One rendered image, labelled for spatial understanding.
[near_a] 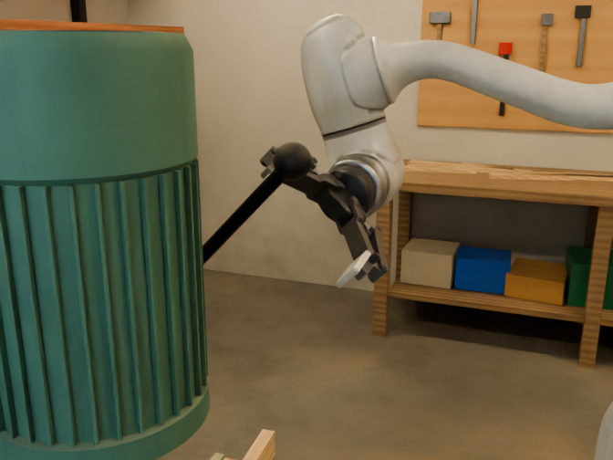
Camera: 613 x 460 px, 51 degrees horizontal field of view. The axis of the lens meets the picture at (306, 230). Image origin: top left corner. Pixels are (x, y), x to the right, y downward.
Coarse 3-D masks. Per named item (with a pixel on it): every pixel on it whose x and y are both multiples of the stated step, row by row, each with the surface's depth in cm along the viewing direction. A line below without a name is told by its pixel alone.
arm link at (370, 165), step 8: (344, 160) 89; (352, 160) 89; (360, 160) 89; (368, 160) 90; (376, 160) 92; (336, 168) 90; (360, 168) 89; (368, 168) 88; (376, 168) 90; (384, 168) 92; (376, 176) 88; (384, 176) 91; (376, 184) 89; (384, 184) 90; (376, 192) 89; (384, 192) 90; (376, 200) 89; (384, 200) 93; (376, 208) 90; (368, 216) 90
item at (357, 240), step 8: (352, 200) 82; (352, 208) 82; (360, 216) 81; (336, 224) 83; (352, 224) 80; (360, 224) 80; (344, 232) 81; (352, 232) 80; (360, 232) 79; (352, 240) 79; (360, 240) 78; (368, 240) 78; (352, 248) 79; (360, 248) 77; (368, 248) 77; (352, 256) 78; (376, 256) 75
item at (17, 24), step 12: (72, 0) 365; (84, 0) 368; (72, 12) 367; (84, 12) 369; (0, 24) 255; (12, 24) 261; (24, 24) 266; (36, 24) 273; (48, 24) 279; (60, 24) 286; (72, 24) 293; (84, 24) 300; (96, 24) 308; (108, 24) 316; (120, 24) 326
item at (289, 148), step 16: (288, 144) 57; (288, 160) 57; (304, 160) 57; (272, 176) 59; (288, 176) 58; (304, 176) 58; (256, 192) 60; (272, 192) 60; (240, 208) 61; (256, 208) 60; (224, 224) 62; (240, 224) 61; (208, 240) 63; (224, 240) 62; (208, 256) 63
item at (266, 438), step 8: (264, 432) 97; (272, 432) 97; (256, 440) 95; (264, 440) 95; (272, 440) 96; (256, 448) 93; (264, 448) 93; (272, 448) 96; (248, 456) 91; (256, 456) 91; (264, 456) 93; (272, 456) 97
